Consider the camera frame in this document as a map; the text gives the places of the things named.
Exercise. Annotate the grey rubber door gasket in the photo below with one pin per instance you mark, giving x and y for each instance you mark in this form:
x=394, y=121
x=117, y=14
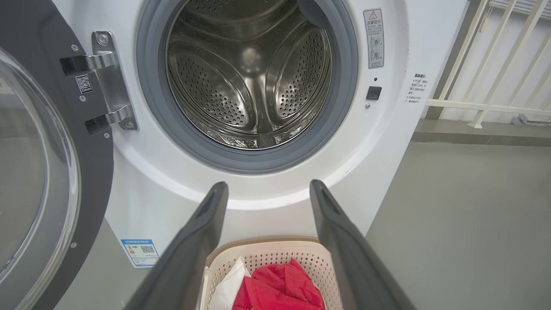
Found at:
x=150, y=86

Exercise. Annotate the white metal railing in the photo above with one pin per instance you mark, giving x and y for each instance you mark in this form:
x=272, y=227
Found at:
x=486, y=107

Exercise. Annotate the red garment white stripes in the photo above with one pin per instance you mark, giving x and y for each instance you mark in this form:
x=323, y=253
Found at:
x=280, y=288

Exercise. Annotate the white front-load washing machine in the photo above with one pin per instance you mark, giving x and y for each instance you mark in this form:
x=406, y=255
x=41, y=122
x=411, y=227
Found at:
x=344, y=172

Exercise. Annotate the blue energy label sticker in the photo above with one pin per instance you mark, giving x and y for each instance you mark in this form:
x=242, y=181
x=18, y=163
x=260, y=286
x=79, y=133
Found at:
x=140, y=253

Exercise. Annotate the small QR code sticker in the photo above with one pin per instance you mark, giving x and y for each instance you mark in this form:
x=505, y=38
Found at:
x=84, y=84

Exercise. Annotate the cream perforated laundry basket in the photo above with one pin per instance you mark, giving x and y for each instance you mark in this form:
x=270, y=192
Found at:
x=275, y=254

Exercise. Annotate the black glass washer door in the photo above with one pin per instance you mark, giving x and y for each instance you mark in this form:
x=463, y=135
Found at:
x=90, y=172

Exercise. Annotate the metal door hinge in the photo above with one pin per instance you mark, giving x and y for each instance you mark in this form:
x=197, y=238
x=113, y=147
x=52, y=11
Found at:
x=109, y=77

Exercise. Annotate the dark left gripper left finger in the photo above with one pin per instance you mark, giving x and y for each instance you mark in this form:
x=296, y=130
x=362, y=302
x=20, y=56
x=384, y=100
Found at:
x=189, y=258

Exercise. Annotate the stainless steel washer drum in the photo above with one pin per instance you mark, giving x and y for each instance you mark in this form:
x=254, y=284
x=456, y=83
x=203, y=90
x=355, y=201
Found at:
x=249, y=86

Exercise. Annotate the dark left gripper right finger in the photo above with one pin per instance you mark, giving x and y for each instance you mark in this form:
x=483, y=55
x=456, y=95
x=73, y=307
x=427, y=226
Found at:
x=353, y=267

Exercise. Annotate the grey warning sticker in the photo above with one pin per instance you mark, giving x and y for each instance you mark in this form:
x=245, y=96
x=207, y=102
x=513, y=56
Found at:
x=373, y=38

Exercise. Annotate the black door latch socket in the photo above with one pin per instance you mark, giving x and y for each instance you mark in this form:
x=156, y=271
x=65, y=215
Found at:
x=373, y=93

